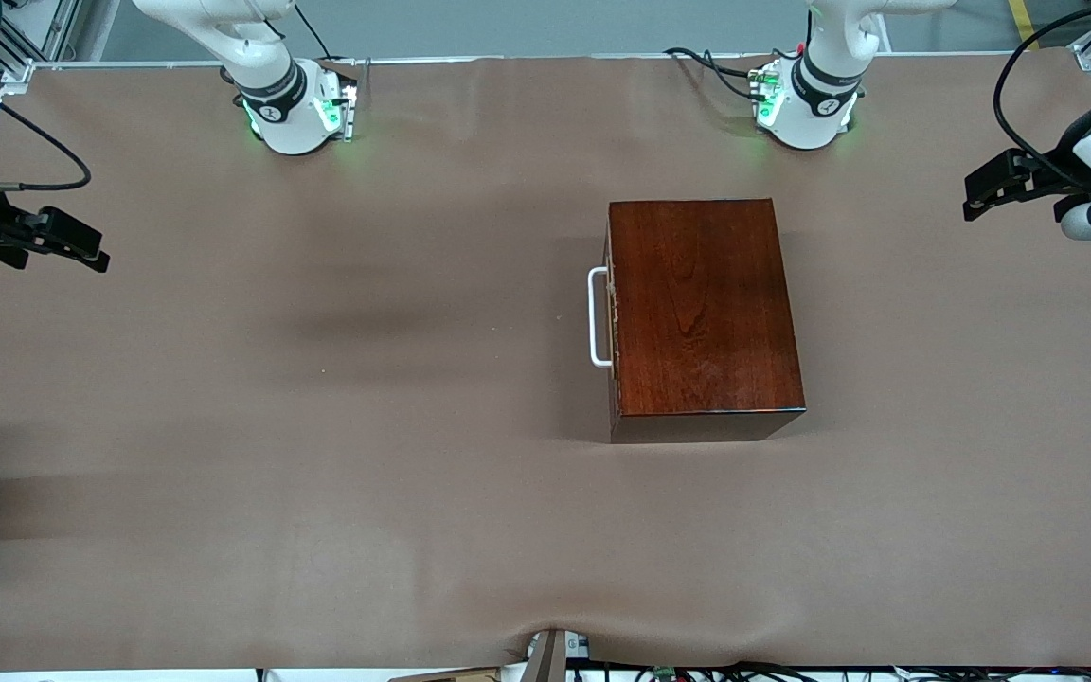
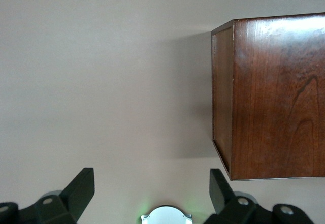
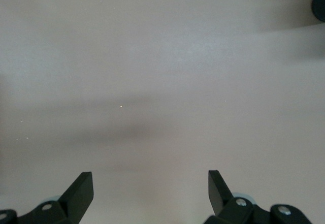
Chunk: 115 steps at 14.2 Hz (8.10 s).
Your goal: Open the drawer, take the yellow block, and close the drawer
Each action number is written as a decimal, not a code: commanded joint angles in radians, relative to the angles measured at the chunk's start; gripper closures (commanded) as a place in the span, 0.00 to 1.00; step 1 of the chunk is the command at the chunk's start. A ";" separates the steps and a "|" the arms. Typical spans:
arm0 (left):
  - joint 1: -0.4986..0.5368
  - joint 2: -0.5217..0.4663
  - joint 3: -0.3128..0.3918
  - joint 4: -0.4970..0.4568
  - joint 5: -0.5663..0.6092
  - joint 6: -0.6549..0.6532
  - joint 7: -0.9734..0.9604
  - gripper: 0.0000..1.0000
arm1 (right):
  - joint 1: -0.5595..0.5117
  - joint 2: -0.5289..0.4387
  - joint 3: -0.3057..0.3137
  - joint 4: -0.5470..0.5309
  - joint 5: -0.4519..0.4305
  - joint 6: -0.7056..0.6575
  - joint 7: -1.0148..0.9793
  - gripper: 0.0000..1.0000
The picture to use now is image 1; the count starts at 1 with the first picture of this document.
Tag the brown table cover cloth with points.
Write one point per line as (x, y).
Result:
(318, 568)

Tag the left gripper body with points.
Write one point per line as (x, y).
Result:
(1063, 163)

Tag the dark wooden drawer cabinet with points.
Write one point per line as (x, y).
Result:
(706, 303)

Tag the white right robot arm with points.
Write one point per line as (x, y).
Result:
(280, 114)

